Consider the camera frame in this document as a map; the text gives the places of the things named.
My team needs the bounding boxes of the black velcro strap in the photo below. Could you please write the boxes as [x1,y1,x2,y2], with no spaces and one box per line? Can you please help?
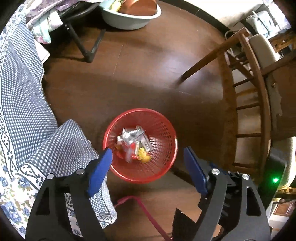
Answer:
[172,208,197,241]

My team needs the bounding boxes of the brown wooden spindle chair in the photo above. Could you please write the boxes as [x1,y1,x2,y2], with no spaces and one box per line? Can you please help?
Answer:
[183,27,296,179]

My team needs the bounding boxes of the white bag with black straps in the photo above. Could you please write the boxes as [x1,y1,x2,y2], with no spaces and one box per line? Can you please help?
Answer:
[245,10,280,37]

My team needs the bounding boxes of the dark wooden table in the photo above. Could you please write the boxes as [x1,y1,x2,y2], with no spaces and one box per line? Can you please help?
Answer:
[266,28,296,139]

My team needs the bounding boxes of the light blue plastic basin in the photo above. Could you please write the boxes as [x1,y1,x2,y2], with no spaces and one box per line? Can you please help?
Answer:
[99,0,162,30]

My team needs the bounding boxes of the red plastic mesh basket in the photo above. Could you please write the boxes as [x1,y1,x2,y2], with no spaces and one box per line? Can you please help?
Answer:
[103,108,178,184]

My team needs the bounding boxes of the copper pan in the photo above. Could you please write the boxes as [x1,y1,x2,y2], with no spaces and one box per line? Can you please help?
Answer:
[119,0,158,15]

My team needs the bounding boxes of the black metal folding frame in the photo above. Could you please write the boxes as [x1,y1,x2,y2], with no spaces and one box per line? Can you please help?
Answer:
[55,5,107,63]

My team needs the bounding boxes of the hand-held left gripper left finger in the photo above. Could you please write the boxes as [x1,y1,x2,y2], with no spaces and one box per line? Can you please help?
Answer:
[25,148,114,241]

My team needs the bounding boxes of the blue floral checked cloth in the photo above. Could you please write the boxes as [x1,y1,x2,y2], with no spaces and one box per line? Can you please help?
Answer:
[0,7,117,239]

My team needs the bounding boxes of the pink cable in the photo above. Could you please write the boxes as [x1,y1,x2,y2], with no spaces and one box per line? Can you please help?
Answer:
[113,196,173,241]

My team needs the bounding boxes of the red printed snack wrapper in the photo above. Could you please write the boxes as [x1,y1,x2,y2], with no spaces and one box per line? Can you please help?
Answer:
[115,143,139,163]

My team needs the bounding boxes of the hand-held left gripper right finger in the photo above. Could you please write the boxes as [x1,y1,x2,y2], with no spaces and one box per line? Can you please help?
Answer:
[183,146,271,241]

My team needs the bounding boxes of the yellow plastic item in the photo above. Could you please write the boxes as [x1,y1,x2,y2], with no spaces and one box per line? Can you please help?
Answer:
[111,0,123,12]

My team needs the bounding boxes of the red snack bag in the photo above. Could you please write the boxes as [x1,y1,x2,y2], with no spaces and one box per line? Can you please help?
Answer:
[117,126,146,149]

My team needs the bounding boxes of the pink cloth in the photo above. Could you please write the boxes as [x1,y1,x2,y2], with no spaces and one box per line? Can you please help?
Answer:
[37,42,50,63]

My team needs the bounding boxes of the mint green cloth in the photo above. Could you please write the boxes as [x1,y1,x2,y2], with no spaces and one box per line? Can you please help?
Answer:
[32,11,64,44]

